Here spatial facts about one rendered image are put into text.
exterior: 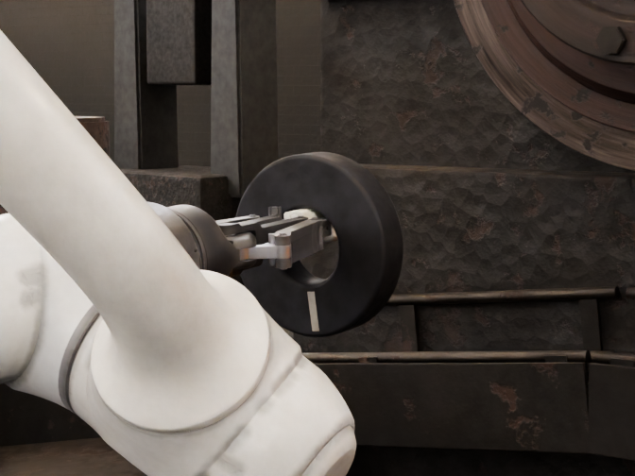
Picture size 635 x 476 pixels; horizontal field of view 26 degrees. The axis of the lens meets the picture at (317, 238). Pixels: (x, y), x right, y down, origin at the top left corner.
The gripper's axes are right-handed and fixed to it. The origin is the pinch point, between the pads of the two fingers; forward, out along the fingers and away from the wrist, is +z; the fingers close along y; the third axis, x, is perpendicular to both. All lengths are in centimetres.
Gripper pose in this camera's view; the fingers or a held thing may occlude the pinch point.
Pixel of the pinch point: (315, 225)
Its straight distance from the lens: 115.4
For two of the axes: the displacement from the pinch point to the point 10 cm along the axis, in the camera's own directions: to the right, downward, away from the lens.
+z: 5.5, -1.4, 8.2
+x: -0.3, -9.9, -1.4
